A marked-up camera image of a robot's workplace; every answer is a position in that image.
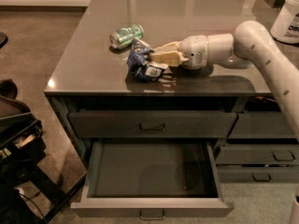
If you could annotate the right middle drawer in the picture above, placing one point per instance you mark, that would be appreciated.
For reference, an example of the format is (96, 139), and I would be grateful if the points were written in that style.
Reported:
(258, 154)

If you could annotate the white plastic canister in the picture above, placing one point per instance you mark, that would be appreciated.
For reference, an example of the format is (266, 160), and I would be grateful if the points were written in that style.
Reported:
(286, 26)

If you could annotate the blue chip bag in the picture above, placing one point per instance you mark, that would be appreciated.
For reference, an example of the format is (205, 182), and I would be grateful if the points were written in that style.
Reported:
(140, 66)

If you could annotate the closed top drawer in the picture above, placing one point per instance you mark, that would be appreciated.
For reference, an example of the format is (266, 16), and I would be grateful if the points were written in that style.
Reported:
(151, 124)

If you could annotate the open middle drawer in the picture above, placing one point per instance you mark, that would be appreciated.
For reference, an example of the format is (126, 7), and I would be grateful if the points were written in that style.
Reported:
(152, 180)

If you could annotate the right top drawer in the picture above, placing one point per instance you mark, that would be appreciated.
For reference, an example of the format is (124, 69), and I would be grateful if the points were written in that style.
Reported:
(261, 125)

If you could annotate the grey counter cabinet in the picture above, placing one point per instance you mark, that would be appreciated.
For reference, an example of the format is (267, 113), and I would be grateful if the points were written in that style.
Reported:
(92, 76)

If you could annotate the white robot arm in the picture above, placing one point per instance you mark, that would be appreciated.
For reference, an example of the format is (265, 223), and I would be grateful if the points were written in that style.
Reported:
(249, 44)

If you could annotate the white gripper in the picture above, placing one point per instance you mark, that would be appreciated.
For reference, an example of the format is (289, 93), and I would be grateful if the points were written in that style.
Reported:
(194, 51)

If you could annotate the green soda can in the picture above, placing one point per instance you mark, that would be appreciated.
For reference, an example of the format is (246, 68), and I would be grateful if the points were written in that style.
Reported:
(122, 38)

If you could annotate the dark cart with clutter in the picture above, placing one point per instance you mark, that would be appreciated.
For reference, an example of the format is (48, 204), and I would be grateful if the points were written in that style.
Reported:
(22, 148)

